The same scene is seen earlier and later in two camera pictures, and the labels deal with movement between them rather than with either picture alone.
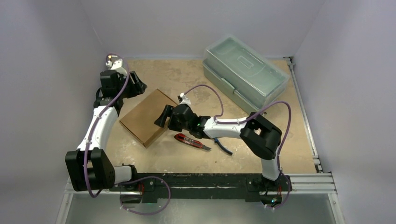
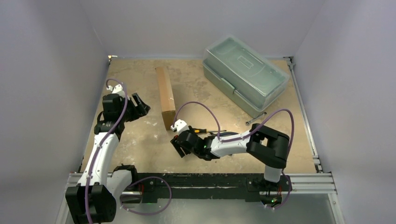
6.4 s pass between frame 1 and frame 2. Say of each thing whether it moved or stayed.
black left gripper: moved
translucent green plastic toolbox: stayed
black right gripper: moved
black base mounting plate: stayed
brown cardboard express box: moved
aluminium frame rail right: stayed
